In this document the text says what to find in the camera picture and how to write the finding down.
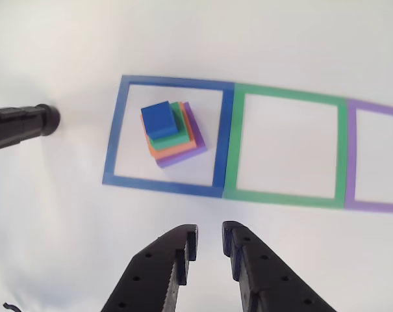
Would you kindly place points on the orange foam block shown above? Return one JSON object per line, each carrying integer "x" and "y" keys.
{"x": 186, "y": 148}

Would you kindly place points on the purple foam block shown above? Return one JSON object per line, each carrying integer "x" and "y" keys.
{"x": 196, "y": 143}

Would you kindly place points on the green foam block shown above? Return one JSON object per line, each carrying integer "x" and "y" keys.
{"x": 180, "y": 136}

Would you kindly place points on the small blue cube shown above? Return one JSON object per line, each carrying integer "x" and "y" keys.
{"x": 158, "y": 118}

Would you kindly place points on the green square frame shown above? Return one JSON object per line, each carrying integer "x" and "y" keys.
{"x": 232, "y": 143}

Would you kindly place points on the blue square frame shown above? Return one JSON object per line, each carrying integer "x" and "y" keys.
{"x": 113, "y": 139}

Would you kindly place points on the purple square frame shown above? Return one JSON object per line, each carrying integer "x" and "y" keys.
{"x": 350, "y": 156}

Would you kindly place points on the black camera tripod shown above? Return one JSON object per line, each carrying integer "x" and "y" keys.
{"x": 17, "y": 125}

